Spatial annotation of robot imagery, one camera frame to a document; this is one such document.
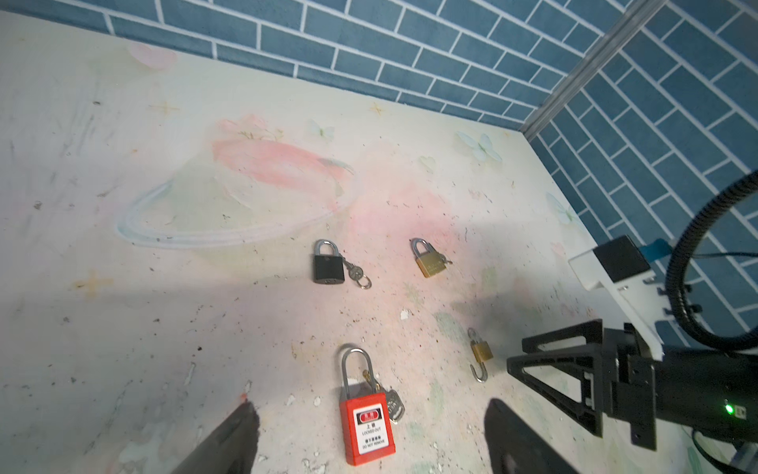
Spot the right corner aluminium post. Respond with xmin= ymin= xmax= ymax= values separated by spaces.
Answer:
xmin=520 ymin=0 xmax=667 ymax=141

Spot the key of red padlock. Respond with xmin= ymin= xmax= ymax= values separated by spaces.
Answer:
xmin=362 ymin=369 xmax=406 ymax=425

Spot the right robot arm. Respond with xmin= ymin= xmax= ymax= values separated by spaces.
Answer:
xmin=507 ymin=174 xmax=757 ymax=450

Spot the brass padlock shackle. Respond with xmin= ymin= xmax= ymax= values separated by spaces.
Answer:
xmin=410 ymin=238 xmax=453 ymax=278

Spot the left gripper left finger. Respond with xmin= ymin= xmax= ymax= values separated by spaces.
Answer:
xmin=173 ymin=401 xmax=260 ymax=474

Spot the black padlock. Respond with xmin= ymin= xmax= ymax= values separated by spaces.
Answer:
xmin=313 ymin=239 xmax=345 ymax=284

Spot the red safety padlock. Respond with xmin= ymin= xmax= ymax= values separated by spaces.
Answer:
xmin=340 ymin=347 xmax=397 ymax=466

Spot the key of black padlock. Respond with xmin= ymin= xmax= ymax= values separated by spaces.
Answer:
xmin=343 ymin=258 xmax=372 ymax=290

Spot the small brass padlock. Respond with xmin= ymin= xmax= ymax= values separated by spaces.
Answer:
xmin=467 ymin=328 xmax=493 ymax=383

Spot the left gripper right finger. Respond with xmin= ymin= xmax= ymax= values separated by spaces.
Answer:
xmin=484 ymin=398 xmax=578 ymax=474

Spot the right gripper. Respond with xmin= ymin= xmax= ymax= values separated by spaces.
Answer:
xmin=507 ymin=319 xmax=657 ymax=450

